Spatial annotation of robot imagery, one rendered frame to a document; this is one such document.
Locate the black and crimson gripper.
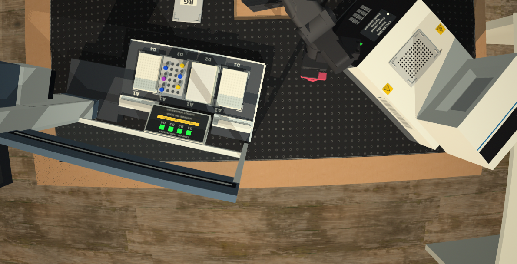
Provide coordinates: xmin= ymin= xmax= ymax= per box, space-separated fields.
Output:
xmin=301 ymin=43 xmax=328 ymax=82

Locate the cream benchtop instrument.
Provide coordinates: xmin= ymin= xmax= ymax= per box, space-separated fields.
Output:
xmin=333 ymin=0 xmax=517 ymax=170

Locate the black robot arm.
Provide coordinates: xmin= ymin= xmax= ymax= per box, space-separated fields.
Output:
xmin=281 ymin=0 xmax=361 ymax=74

